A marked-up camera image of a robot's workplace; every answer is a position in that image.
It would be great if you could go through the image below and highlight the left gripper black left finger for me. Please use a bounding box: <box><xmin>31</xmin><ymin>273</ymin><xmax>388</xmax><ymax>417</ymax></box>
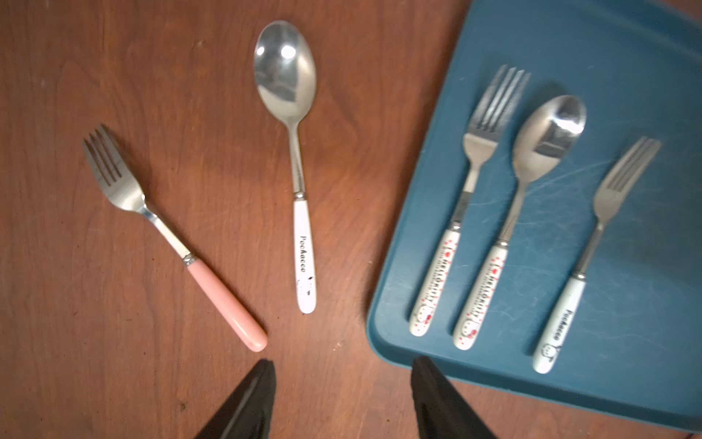
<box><xmin>196</xmin><ymin>360</ymin><xmax>276</xmax><ymax>439</ymax></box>

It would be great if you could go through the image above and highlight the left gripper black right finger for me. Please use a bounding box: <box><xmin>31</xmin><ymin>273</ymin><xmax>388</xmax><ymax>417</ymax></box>
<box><xmin>411</xmin><ymin>357</ymin><xmax>497</xmax><ymax>439</ymax></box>

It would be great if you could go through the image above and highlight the fork with plain pink handle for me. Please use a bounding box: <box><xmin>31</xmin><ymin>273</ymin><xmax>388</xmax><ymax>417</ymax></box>
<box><xmin>82</xmin><ymin>124</ymin><xmax>268</xmax><ymax>352</ymax></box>

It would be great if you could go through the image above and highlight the fork with white Pochacco handle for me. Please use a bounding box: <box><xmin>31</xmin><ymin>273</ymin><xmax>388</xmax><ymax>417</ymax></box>
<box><xmin>531</xmin><ymin>135</ymin><xmax>664</xmax><ymax>376</ymax></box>

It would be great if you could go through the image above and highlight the spoon with Hello Kitty handle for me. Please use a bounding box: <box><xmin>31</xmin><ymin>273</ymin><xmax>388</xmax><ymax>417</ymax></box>
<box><xmin>452</xmin><ymin>94</ymin><xmax>588</xmax><ymax>352</ymax></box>

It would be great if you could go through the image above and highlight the fork with Hello Kitty handle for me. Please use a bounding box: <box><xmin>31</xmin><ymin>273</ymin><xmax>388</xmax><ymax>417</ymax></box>
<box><xmin>409</xmin><ymin>65</ymin><xmax>530</xmax><ymax>337</ymax></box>

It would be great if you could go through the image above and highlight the spoon with white Pochacco handle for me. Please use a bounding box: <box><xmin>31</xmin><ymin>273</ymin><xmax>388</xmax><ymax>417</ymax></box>
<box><xmin>253</xmin><ymin>20</ymin><xmax>317</xmax><ymax>315</ymax></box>

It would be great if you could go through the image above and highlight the teal plastic tray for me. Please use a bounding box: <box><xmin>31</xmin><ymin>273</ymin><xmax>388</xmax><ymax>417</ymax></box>
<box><xmin>367</xmin><ymin>1</ymin><xmax>701</xmax><ymax>432</ymax></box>

